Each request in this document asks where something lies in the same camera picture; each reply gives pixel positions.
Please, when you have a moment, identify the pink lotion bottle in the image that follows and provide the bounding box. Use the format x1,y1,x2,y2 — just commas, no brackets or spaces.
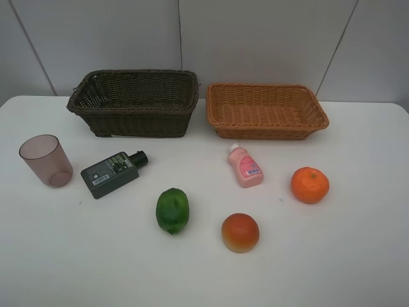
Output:
228,143,264,188

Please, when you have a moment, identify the green lime fruit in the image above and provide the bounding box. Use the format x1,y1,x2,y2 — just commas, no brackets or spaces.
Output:
155,188,190,235

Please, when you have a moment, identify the red yellow peach fruit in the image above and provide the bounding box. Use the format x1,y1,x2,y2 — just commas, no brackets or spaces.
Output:
221,213,259,253

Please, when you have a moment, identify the orange tangerine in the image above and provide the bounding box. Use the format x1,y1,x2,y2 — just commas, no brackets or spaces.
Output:
290,167,330,204

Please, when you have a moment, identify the translucent pink plastic cup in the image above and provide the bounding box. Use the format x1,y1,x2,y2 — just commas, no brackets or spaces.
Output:
19,134,73,188

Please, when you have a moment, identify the light orange wicker basket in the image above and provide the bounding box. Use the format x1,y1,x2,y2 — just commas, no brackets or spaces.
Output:
206,83,329,141

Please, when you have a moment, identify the dark green rectangular bottle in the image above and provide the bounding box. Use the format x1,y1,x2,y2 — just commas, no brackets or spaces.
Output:
81,151,148,199

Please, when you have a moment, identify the dark brown wicker basket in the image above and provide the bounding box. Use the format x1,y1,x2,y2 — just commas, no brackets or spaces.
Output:
67,69,199,138

